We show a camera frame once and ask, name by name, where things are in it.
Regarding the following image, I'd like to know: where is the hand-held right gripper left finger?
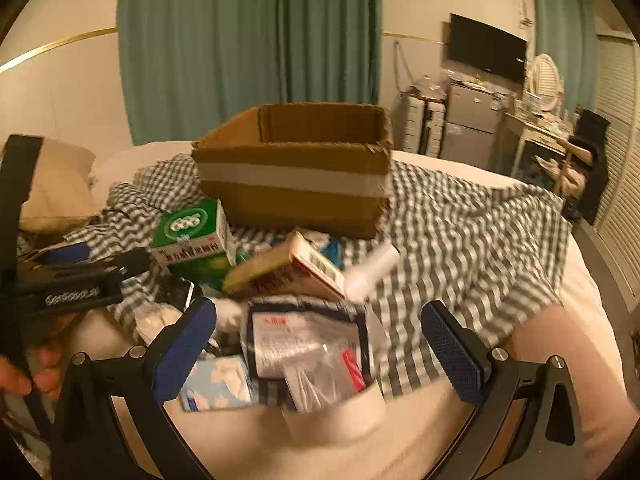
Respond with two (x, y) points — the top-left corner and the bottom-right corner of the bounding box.
(50, 296), (218, 480)

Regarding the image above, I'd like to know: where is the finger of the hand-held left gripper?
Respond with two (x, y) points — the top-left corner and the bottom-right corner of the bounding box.
(36, 241), (94, 267)
(61, 249), (152, 281)

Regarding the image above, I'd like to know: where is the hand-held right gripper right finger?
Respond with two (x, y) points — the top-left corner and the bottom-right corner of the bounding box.
(421, 300), (591, 480)

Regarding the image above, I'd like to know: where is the green medicine box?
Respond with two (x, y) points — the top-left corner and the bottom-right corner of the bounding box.
(149, 199), (236, 283)

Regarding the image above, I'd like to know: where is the clear bag with papers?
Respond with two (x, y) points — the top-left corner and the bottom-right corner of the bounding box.
(240, 295), (381, 411)

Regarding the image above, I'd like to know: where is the brown cardboard box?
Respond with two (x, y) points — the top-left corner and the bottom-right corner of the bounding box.
(191, 103), (395, 240)

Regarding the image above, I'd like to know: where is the person's left hand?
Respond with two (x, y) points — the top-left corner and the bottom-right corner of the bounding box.
(0, 346), (64, 400)

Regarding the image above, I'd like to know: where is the blue white tissue pack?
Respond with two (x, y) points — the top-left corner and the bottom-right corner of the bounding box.
(179, 355), (258, 413)

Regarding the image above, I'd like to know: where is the beige pillow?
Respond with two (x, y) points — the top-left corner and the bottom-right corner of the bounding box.
(0, 137), (101, 233)

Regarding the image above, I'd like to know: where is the grey white checked cloth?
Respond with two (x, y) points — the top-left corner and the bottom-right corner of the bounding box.
(15, 152), (573, 406)

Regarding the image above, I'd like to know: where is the white tube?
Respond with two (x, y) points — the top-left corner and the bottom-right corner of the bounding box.
(345, 245), (401, 301)

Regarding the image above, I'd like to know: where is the yellow red medicine box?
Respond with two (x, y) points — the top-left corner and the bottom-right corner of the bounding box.
(222, 232), (348, 301)

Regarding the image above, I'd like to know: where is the person's right leg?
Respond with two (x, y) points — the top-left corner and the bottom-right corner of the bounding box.
(500, 305), (640, 480)

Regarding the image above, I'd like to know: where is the silver fridge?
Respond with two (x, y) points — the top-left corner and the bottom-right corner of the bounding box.
(440, 82), (506, 171)

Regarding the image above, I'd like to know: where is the white dressing table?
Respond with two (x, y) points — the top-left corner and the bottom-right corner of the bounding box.
(500, 110), (576, 181)

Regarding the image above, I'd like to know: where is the white ribbed suitcase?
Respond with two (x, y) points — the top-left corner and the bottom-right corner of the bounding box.
(400, 92), (446, 156)

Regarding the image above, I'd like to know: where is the black garment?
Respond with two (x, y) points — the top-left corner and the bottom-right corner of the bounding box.
(567, 109), (612, 226)

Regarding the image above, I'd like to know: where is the wooden chair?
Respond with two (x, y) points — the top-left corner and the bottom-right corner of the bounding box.
(545, 135), (611, 221)

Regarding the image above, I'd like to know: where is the wide green curtain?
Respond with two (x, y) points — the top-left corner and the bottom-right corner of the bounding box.
(116, 0), (383, 147)

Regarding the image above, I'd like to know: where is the white louvered wardrobe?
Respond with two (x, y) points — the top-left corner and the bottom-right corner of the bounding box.
(592, 32), (640, 291)

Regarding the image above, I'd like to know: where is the white oval mirror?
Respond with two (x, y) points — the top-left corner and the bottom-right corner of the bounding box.
(527, 52), (566, 113)

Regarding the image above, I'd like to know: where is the narrow green curtain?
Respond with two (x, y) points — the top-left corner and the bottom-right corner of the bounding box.
(530, 0), (593, 116)

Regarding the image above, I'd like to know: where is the wall cable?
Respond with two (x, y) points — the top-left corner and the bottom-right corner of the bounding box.
(394, 40), (407, 95)

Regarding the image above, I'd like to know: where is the black wall television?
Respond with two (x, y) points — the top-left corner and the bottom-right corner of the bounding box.
(448, 12), (528, 83)

